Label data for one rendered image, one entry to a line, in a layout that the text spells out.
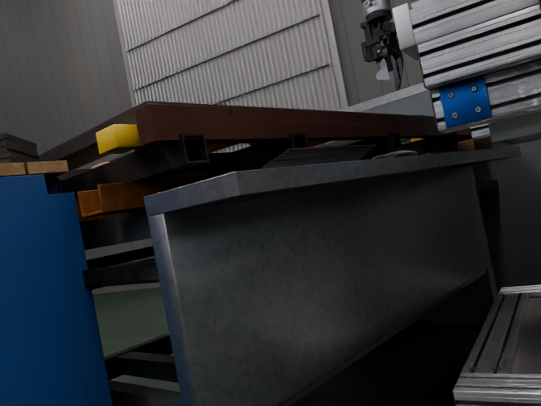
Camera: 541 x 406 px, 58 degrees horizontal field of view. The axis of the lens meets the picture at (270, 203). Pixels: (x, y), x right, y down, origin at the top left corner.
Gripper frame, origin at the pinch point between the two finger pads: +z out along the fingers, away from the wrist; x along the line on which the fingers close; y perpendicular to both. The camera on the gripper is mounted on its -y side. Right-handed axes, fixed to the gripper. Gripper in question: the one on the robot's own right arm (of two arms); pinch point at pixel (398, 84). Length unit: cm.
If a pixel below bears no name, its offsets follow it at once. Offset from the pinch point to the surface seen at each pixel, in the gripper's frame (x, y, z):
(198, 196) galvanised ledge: 85, -8, 24
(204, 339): 81, 1, 44
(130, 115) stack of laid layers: 78, 14, 6
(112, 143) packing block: 82, 14, 11
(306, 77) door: -242, 196, -85
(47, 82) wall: -182, 554, -191
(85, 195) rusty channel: 81, 28, 18
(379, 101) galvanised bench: -82, 48, -13
